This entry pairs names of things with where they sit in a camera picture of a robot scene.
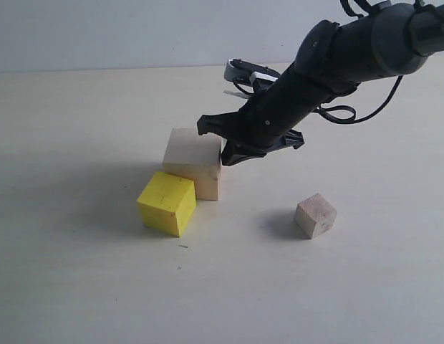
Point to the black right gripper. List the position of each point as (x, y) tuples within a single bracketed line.
[(265, 122)]

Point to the large natural wooden cube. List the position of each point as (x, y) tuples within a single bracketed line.
[(195, 157)]

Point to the yellow painted wooden cube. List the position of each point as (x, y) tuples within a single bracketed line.
[(167, 203)]

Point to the right robot arm black grey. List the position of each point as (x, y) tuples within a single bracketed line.
[(384, 40)]

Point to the small natural wooden cube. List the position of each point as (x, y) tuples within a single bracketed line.
[(315, 215)]

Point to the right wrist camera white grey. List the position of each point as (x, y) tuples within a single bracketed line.
[(248, 78)]

